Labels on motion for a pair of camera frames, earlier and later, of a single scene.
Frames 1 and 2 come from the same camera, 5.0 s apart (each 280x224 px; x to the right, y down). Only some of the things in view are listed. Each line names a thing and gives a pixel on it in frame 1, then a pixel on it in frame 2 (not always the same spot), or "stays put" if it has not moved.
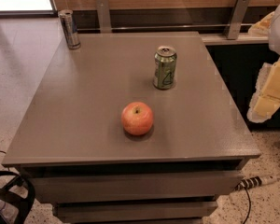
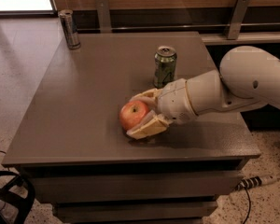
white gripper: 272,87 to 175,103
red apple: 137,119 stays put
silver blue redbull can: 70,29 stays put
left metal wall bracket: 103,9 stays put
